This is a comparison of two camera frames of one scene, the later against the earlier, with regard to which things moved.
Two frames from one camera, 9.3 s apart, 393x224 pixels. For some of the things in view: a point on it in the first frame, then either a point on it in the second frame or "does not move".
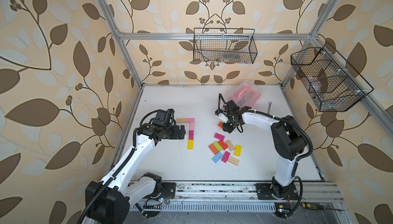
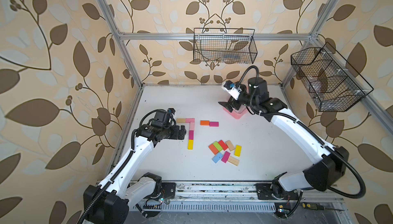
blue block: (217, 157) does not move
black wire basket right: (333, 85) does not move
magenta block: (219, 136) → (214, 124)
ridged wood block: (234, 161) does not move
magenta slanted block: (225, 156) does not move
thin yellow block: (190, 144) does not move
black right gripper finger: (227, 127) → (228, 105)
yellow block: (238, 150) does not move
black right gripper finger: (231, 127) → (236, 105)
